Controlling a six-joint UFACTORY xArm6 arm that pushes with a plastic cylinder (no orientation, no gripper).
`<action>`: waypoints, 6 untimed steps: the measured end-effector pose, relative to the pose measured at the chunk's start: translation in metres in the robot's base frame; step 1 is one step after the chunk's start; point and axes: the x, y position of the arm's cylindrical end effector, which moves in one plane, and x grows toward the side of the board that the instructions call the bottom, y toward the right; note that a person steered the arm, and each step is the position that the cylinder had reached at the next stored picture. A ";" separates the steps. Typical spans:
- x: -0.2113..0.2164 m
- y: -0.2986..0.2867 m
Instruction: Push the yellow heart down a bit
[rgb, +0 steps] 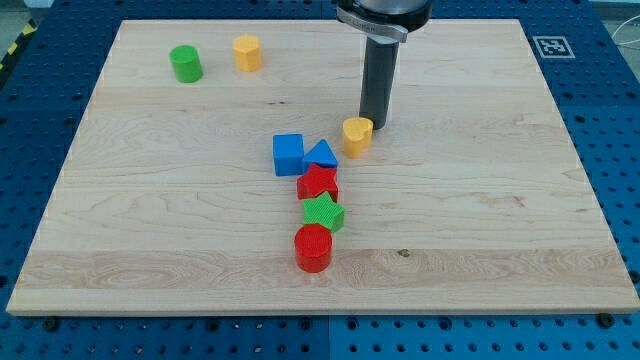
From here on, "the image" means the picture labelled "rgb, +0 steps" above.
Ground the white fiducial marker tag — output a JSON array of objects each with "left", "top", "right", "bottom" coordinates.
[{"left": 533, "top": 35, "right": 575, "bottom": 59}]

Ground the red cylinder block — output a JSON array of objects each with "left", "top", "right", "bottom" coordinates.
[{"left": 294, "top": 223, "right": 333, "bottom": 273}]

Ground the blue triangle block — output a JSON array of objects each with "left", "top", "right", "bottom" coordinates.
[{"left": 302, "top": 139, "right": 338, "bottom": 172}]

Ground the red star block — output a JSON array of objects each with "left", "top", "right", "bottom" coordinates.
[{"left": 296, "top": 163, "right": 339, "bottom": 202}]

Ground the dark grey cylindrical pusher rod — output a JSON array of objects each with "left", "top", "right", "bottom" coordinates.
[{"left": 359, "top": 37, "right": 399, "bottom": 130}]

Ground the blue cube block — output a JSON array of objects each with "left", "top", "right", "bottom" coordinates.
[{"left": 272, "top": 134, "right": 304, "bottom": 176}]

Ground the green star block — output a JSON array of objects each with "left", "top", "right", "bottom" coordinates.
[{"left": 301, "top": 191, "right": 345, "bottom": 233}]

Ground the yellow hexagon block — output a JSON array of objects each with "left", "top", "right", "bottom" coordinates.
[{"left": 233, "top": 34, "right": 262, "bottom": 72}]

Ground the green cylinder block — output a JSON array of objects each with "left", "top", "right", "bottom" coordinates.
[{"left": 169, "top": 45, "right": 203, "bottom": 83}]

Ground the yellow heart block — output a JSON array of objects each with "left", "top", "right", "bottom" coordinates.
[{"left": 342, "top": 117, "right": 373, "bottom": 159}]

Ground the wooden board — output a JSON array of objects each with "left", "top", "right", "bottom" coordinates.
[{"left": 7, "top": 19, "right": 639, "bottom": 316}]

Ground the white cable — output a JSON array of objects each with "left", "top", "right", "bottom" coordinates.
[{"left": 610, "top": 14, "right": 640, "bottom": 49}]

